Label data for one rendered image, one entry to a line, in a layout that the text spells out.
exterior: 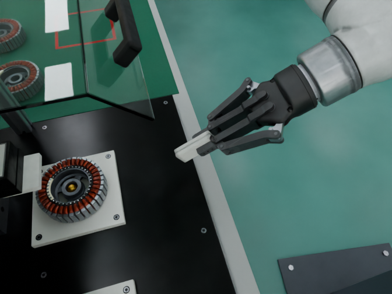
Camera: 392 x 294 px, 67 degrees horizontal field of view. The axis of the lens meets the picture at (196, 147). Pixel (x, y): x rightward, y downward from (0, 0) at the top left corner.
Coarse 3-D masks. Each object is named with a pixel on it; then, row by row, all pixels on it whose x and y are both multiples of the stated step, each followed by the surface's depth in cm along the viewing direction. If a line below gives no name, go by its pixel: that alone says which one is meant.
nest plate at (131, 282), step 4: (132, 280) 45; (116, 284) 44; (120, 284) 44; (124, 284) 44; (128, 284) 44; (132, 284) 44; (104, 288) 44; (108, 288) 44; (112, 288) 44; (116, 288) 44; (120, 288) 44; (124, 288) 44; (128, 288) 44; (132, 288) 44; (88, 292) 44; (92, 292) 44; (96, 292) 44; (100, 292) 44; (104, 292) 44; (108, 292) 44; (112, 292) 44; (116, 292) 44; (120, 292) 44; (124, 292) 44; (128, 292) 44; (132, 292) 44
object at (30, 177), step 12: (0, 144) 42; (12, 144) 43; (0, 156) 41; (12, 156) 42; (24, 156) 45; (36, 156) 45; (0, 168) 40; (12, 168) 41; (24, 168) 44; (36, 168) 44; (0, 180) 39; (12, 180) 40; (24, 180) 43; (36, 180) 43; (0, 192) 40; (12, 192) 41; (24, 192) 43
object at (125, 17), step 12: (120, 0) 36; (108, 12) 38; (120, 12) 35; (120, 24) 34; (132, 24) 34; (132, 36) 33; (120, 48) 33; (132, 48) 32; (120, 60) 33; (132, 60) 34
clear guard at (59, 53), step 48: (0, 0) 36; (48, 0) 36; (96, 0) 39; (0, 48) 31; (48, 48) 31; (96, 48) 33; (0, 96) 27; (48, 96) 27; (96, 96) 28; (144, 96) 34
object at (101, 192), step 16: (64, 160) 52; (80, 160) 52; (48, 176) 50; (64, 176) 52; (80, 176) 53; (96, 176) 50; (48, 192) 49; (64, 192) 50; (80, 192) 51; (96, 192) 49; (48, 208) 48; (64, 208) 47; (80, 208) 47; (96, 208) 50
